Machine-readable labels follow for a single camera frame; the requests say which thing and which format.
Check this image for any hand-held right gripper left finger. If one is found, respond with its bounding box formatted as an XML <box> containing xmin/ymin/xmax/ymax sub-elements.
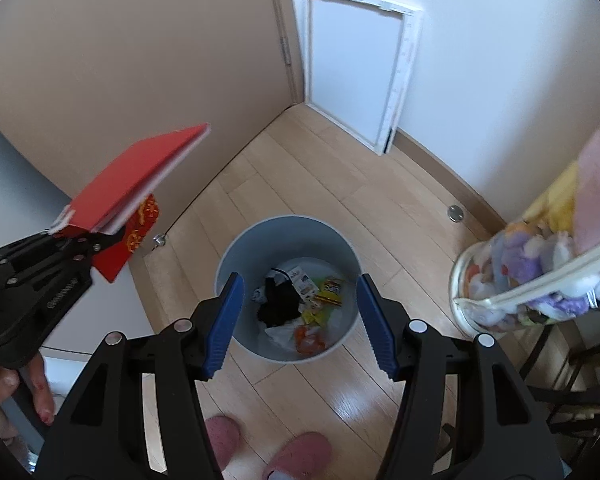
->
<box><xmin>35</xmin><ymin>272</ymin><xmax>246</xmax><ymax>480</ymax></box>

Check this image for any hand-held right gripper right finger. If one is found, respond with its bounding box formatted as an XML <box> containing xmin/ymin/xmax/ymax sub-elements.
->
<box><xmin>356</xmin><ymin>274</ymin><xmax>566</xmax><ymax>480</ymax></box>

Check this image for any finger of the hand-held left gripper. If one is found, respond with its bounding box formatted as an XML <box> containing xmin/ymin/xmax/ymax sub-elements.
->
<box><xmin>5</xmin><ymin>234</ymin><xmax>127</xmax><ymax>293</ymax></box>
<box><xmin>0</xmin><ymin>231</ymin><xmax>93</xmax><ymax>272</ymax></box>

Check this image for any round grey trash bin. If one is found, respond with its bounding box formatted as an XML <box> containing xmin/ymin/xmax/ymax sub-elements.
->
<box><xmin>215</xmin><ymin>216</ymin><xmax>363</xmax><ymax>363</ymax></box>

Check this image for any red paper booklet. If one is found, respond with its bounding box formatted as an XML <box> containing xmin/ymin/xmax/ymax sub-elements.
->
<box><xmin>55</xmin><ymin>123</ymin><xmax>212</xmax><ymax>285</ymax></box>

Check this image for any person's left hand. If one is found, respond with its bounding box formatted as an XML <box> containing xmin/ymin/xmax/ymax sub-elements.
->
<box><xmin>0</xmin><ymin>351</ymin><xmax>57</xmax><ymax>443</ymax></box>

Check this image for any white plastic wrapper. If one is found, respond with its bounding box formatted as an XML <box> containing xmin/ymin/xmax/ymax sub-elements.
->
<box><xmin>264</xmin><ymin>317</ymin><xmax>301</xmax><ymax>349</ymax></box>

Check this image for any yellow snack packet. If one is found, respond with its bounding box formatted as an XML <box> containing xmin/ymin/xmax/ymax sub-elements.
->
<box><xmin>319</xmin><ymin>277</ymin><xmax>345</xmax><ymax>307</ymax></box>

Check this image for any black cloth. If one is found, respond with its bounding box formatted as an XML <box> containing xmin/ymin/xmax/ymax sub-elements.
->
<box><xmin>256</xmin><ymin>269</ymin><xmax>306</xmax><ymax>325</ymax></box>

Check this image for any orange snack packet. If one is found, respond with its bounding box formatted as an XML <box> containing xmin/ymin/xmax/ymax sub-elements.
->
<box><xmin>294</xmin><ymin>325</ymin><xmax>327</xmax><ymax>356</ymax></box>

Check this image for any white printed packet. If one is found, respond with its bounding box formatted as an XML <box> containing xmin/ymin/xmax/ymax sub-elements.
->
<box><xmin>287</xmin><ymin>267</ymin><xmax>317</xmax><ymax>302</ymax></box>

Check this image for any pink slipper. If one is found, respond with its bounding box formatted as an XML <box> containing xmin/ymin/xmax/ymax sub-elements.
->
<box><xmin>262</xmin><ymin>432</ymin><xmax>331</xmax><ymax>480</ymax></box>
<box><xmin>205</xmin><ymin>416</ymin><xmax>242</xmax><ymax>471</ymax></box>

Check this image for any clear tube bag of plush toys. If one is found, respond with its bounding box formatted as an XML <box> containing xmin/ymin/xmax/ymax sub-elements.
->
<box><xmin>450</xmin><ymin>110</ymin><xmax>600</xmax><ymax>336</ymax></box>

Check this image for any brown door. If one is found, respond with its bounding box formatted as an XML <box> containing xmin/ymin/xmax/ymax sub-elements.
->
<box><xmin>0</xmin><ymin>0</ymin><xmax>303</xmax><ymax>266</ymax></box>

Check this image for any black folding stand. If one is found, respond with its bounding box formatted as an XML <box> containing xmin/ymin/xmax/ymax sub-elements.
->
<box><xmin>442</xmin><ymin>320</ymin><xmax>600</xmax><ymax>461</ymax></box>

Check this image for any white framed panel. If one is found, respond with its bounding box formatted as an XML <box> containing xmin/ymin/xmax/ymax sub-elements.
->
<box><xmin>304</xmin><ymin>0</ymin><xmax>423</xmax><ymax>155</ymax></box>

